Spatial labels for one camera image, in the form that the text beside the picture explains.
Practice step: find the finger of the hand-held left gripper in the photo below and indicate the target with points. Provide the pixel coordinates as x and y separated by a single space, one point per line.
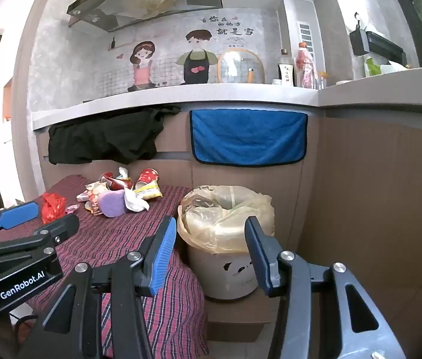
20 214
61 228

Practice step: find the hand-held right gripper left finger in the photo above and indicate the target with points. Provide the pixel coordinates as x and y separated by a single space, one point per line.
164 254

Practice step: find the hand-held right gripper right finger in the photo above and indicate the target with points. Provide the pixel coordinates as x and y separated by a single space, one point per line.
257 254

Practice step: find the white trash bin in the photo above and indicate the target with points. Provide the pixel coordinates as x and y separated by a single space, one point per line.
222 273

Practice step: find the purple sponge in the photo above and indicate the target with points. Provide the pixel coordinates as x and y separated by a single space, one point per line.
111 204

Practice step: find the yellow white snack packet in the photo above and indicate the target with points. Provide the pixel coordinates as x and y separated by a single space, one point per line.
151 192

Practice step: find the red plastic bag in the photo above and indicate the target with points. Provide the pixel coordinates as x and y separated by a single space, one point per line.
53 209

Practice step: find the colourful crumpled wrapper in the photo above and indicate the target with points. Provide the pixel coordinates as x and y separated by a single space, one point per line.
91 192

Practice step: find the red plaid cloth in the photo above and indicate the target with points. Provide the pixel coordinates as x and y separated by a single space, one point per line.
109 235

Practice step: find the crumpled white tissue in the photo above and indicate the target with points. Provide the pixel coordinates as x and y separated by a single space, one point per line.
134 202

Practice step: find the red snack wrapper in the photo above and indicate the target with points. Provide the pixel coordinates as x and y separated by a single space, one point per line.
115 182

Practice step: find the red polka dot cup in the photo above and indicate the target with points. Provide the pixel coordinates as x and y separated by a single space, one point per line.
148 177

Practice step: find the black cloth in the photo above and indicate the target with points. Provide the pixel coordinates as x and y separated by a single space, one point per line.
102 138

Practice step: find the blue towel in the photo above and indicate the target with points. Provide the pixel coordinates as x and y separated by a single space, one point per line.
248 138

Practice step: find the dark sauce bottle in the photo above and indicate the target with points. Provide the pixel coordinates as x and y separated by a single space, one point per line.
285 71

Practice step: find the wooden rimmed glass lid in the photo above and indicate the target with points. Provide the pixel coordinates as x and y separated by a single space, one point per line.
239 65

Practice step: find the white dish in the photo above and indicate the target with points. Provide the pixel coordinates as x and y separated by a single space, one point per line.
343 82

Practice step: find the red label oil bottle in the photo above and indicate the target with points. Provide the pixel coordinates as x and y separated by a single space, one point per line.
305 67

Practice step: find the glass range hood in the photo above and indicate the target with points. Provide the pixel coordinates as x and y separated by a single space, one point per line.
94 11

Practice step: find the green packet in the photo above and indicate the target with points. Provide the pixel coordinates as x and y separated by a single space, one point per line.
372 67

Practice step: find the white vent grille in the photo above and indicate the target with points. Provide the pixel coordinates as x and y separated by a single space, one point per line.
305 39

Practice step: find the cartoon wall sticker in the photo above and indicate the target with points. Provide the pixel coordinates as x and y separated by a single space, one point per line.
196 61

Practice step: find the black wall rack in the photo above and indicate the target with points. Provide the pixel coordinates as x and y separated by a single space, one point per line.
379 45

